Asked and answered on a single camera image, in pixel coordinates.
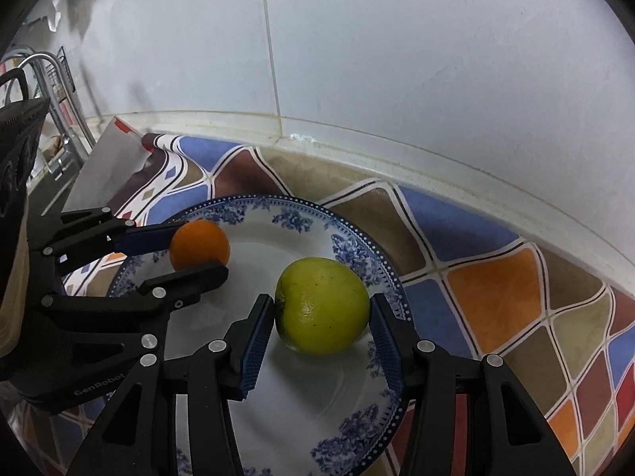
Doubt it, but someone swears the orange tangerine with stem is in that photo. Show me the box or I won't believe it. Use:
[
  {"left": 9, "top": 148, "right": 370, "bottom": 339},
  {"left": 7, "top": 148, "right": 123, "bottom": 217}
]
[{"left": 169, "top": 219, "right": 230, "bottom": 271}]

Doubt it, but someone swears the green apple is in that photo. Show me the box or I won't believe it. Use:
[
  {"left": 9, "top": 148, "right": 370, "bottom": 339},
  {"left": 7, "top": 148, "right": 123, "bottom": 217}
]
[{"left": 275, "top": 257, "right": 370, "bottom": 357}]

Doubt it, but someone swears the chrome kitchen faucet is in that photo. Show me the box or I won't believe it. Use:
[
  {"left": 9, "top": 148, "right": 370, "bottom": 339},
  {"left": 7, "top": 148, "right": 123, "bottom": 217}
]
[{"left": 1, "top": 45, "right": 96, "bottom": 187}]

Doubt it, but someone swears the colourful diamond pattern table mat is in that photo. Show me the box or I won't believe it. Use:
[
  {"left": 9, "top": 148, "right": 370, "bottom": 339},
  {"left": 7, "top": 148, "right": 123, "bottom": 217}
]
[{"left": 29, "top": 130, "right": 635, "bottom": 476}]

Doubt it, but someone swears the blue white porcelain plate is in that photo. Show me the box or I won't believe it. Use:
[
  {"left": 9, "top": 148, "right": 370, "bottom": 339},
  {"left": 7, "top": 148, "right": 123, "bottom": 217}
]
[{"left": 105, "top": 193, "right": 414, "bottom": 476}]

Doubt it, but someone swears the wire sponge basket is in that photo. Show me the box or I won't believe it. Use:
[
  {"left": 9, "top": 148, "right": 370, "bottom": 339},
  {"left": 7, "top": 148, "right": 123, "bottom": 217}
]
[{"left": 46, "top": 46, "right": 77, "bottom": 103}]

